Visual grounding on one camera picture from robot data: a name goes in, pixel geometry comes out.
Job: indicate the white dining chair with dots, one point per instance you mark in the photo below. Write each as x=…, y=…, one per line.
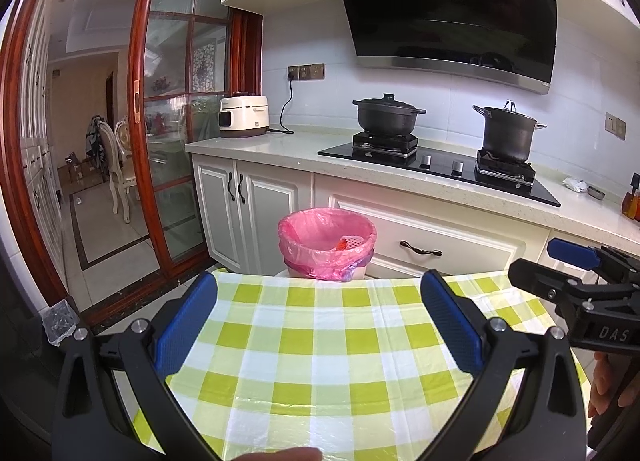
x=115, y=171
x=131, y=141

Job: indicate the dark patterned garment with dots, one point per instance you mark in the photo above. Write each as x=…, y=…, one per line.
x=95, y=146

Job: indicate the white bin with pink bag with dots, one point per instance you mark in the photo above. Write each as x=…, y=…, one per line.
x=310, y=236

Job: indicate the orange bottle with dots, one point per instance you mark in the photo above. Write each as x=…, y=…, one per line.
x=629, y=203

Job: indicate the small metal container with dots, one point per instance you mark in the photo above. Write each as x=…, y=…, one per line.
x=596, y=192

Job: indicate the white plastic bag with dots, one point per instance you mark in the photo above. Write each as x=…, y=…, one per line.
x=575, y=184

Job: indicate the pink foam net red insert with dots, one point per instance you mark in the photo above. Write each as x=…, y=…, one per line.
x=342, y=243

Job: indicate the steel stockpot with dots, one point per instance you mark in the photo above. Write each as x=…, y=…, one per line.
x=507, y=136

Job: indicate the red wooden door frame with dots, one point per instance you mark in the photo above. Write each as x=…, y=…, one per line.
x=11, y=151

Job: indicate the sliding glass door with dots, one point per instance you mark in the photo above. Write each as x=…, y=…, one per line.
x=170, y=66

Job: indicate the wall socket panel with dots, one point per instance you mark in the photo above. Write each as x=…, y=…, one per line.
x=307, y=72

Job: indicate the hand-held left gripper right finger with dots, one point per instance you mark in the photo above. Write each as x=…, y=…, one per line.
x=452, y=326

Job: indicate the person's left hand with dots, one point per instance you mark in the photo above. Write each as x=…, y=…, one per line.
x=290, y=455

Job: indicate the black range hood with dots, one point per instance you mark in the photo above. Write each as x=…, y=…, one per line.
x=440, y=6

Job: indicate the white drawer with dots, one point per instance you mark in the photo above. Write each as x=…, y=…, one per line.
x=475, y=236

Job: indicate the black glass gas hob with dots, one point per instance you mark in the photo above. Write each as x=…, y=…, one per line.
x=441, y=168

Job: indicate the person's right hand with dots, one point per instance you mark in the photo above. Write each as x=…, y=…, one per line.
x=602, y=386

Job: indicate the white hallway cabinet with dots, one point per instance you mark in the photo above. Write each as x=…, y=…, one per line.
x=37, y=91

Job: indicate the white rice cooker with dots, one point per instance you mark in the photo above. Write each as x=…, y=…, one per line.
x=245, y=116

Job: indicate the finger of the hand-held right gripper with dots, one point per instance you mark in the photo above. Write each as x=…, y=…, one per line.
x=545, y=281
x=575, y=253

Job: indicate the wall switch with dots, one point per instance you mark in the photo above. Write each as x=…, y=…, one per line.
x=615, y=126

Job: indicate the clear plastic bag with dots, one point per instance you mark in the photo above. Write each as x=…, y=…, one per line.
x=60, y=321

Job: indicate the white kitchen base cabinet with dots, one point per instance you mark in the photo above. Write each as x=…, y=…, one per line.
x=260, y=211

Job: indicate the black casserole pot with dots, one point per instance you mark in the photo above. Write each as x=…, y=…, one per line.
x=387, y=116

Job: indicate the green checked tablecloth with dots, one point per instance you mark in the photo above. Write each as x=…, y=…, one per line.
x=320, y=366

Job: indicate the brown cardboard box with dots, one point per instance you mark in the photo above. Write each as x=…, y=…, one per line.
x=80, y=168

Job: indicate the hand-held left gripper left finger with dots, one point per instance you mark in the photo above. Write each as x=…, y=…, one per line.
x=182, y=326

